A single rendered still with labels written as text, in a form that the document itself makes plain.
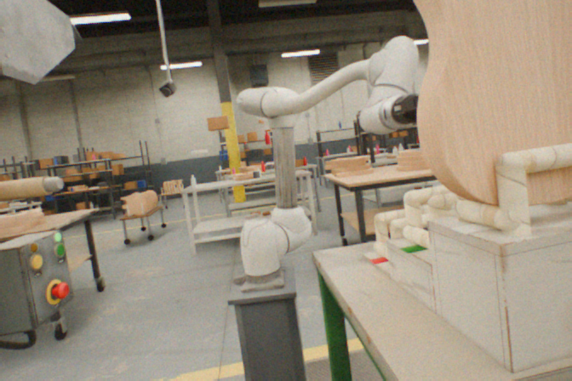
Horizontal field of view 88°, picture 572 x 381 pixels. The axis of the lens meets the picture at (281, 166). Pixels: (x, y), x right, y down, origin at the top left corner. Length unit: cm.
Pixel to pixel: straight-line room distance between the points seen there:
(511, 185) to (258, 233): 96
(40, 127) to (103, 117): 219
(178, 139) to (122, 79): 294
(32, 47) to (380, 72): 79
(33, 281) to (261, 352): 85
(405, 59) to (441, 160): 53
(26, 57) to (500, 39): 64
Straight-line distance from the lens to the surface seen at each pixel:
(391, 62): 95
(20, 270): 93
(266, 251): 128
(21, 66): 51
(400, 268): 71
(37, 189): 62
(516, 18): 57
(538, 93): 57
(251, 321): 134
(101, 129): 1273
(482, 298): 53
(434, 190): 72
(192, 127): 1176
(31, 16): 57
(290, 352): 141
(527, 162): 50
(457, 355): 57
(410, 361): 54
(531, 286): 52
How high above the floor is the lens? 126
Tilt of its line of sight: 3 degrees down
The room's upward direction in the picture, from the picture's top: 8 degrees counter-clockwise
